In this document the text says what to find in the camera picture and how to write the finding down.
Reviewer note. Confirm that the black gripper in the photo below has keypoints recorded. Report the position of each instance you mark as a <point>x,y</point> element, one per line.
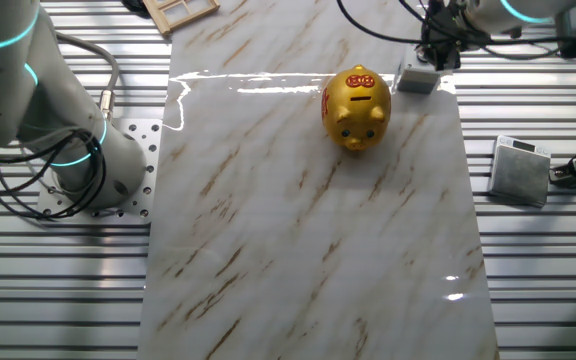
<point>445,27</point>

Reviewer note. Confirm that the golden piggy bank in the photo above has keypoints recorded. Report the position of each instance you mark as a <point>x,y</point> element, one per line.
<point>358,115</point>

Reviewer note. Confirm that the grey green push button box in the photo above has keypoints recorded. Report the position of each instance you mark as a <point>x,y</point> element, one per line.
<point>418,80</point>

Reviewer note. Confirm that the silver digital scale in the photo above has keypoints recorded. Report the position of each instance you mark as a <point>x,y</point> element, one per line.
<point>518,175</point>

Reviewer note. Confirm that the white marble pattern board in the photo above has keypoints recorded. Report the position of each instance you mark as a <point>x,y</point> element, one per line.
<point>293,225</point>

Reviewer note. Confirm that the wooden window frame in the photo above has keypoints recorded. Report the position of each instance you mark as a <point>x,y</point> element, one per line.
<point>188,20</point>

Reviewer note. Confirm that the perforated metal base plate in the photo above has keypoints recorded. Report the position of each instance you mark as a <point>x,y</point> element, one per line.
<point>150,150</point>

